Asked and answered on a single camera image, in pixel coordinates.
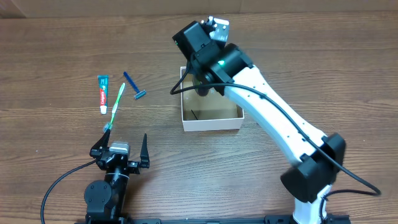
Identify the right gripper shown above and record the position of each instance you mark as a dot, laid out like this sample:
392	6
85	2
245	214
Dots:
192	59

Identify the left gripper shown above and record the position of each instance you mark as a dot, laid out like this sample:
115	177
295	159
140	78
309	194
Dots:
135	165

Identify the green white toothbrush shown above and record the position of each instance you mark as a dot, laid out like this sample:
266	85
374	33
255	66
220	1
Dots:
109	125

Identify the blue disposable razor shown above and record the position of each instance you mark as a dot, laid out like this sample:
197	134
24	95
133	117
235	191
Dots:
139	93

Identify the Colgate toothpaste tube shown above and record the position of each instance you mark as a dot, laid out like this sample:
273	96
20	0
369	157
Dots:
103	81

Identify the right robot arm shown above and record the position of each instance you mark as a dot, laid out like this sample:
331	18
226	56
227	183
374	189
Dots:
314	157

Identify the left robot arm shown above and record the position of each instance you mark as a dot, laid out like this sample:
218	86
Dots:
105	198

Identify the white open cardboard box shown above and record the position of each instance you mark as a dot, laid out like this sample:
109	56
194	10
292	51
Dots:
209	113

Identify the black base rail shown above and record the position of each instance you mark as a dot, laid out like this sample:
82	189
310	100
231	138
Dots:
211	221

